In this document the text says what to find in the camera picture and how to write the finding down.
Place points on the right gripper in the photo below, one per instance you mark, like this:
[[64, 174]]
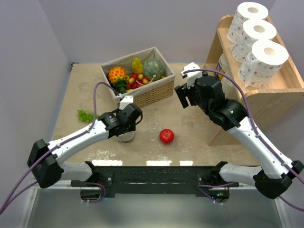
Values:
[[182, 95]]

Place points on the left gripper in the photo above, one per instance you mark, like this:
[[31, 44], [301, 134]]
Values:
[[132, 127]]

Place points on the floral roll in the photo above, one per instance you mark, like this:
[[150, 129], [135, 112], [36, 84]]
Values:
[[263, 61], [244, 12], [252, 31]]

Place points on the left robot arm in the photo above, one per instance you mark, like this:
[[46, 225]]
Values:
[[48, 161]]

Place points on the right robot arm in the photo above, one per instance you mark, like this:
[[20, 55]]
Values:
[[275, 173]]

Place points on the green netted melon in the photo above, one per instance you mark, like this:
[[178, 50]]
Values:
[[153, 69]]

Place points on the wicker basket with liner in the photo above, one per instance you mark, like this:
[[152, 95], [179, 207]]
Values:
[[148, 94]]

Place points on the red lychee cluster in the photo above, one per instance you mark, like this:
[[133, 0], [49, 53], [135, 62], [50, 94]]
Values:
[[137, 80]]

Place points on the red apple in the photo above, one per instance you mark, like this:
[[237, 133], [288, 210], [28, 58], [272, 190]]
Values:
[[166, 136]]

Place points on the green grape bunch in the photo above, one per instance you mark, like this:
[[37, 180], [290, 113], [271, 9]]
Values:
[[85, 116]]

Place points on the orange pineapple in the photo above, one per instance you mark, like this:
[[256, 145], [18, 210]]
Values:
[[118, 77]]

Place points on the yellow banana bunch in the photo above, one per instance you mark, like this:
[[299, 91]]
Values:
[[137, 66]]

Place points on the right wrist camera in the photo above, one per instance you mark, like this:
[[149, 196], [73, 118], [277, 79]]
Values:
[[191, 72]]

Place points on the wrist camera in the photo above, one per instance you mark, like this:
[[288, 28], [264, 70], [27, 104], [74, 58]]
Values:
[[191, 72], [128, 99]]

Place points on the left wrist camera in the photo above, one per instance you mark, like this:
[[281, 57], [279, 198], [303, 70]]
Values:
[[128, 99]]

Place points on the black base frame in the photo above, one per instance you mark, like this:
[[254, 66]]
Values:
[[150, 180]]

